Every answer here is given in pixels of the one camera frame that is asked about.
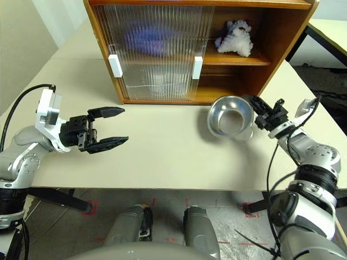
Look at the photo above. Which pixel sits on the grey robot torso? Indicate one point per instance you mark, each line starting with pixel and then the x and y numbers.
pixel 135 253

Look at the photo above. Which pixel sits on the grey left robot leg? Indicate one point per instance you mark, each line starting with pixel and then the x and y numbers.
pixel 124 227

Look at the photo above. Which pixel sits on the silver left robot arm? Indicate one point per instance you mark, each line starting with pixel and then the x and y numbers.
pixel 27 168

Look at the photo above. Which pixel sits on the white plush toy red scarf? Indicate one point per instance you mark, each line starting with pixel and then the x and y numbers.
pixel 238 40

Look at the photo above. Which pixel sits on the ribbed clear sliding door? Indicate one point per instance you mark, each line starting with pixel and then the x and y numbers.
pixel 206 24
pixel 105 32

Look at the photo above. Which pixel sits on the wooden cabinet with shelf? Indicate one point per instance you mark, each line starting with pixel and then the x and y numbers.
pixel 287 32

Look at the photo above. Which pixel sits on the tan wooden stick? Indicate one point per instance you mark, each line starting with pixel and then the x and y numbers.
pixel 341 229

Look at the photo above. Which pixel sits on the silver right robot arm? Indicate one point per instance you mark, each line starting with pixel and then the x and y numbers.
pixel 320 157

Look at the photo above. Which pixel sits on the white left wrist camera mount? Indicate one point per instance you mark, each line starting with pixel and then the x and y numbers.
pixel 44 108

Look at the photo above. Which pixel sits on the cream table with black frame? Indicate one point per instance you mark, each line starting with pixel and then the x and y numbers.
pixel 330 32

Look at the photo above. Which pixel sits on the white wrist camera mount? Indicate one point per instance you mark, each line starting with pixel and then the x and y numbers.
pixel 44 108
pixel 280 130

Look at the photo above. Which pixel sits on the black table leg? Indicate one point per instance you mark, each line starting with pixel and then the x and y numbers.
pixel 62 200
pixel 257 208

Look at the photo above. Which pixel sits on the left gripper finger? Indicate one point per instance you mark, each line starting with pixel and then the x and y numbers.
pixel 108 112
pixel 108 145

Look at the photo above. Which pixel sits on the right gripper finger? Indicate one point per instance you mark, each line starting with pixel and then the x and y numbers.
pixel 262 103
pixel 259 110

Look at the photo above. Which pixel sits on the grey right robot leg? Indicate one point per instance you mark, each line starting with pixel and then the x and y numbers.
pixel 200 230

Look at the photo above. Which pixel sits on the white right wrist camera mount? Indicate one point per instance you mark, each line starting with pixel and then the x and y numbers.
pixel 280 130

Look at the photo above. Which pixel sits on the cream adjoining table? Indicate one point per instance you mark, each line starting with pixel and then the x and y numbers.
pixel 76 46

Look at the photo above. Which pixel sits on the purple tissue pack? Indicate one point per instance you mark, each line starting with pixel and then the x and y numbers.
pixel 146 38

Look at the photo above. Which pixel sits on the grey robot leg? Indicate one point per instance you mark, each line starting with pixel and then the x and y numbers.
pixel 200 230
pixel 124 227

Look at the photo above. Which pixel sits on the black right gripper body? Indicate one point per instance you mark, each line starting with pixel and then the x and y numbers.
pixel 273 119

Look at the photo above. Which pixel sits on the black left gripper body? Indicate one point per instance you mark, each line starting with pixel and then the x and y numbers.
pixel 76 132

